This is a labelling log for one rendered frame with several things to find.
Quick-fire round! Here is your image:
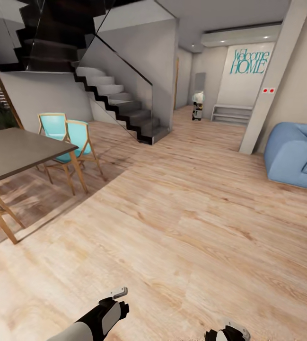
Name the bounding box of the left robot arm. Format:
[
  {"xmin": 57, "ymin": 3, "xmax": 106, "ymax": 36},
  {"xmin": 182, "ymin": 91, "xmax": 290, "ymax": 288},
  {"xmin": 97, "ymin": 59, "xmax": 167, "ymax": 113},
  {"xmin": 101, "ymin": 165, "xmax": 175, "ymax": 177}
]
[{"xmin": 46, "ymin": 286, "xmax": 129, "ymax": 341}]

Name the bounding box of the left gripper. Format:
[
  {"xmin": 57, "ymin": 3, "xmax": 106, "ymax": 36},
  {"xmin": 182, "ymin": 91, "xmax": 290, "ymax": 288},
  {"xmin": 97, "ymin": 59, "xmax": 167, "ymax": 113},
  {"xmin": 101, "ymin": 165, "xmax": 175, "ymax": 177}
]
[{"xmin": 119, "ymin": 301, "xmax": 129, "ymax": 320}]

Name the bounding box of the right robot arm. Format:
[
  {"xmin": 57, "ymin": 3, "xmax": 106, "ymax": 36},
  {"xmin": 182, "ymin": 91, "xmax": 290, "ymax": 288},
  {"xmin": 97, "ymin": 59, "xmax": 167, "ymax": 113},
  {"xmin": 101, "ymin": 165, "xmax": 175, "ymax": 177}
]
[{"xmin": 205, "ymin": 318, "xmax": 251, "ymax": 341}]

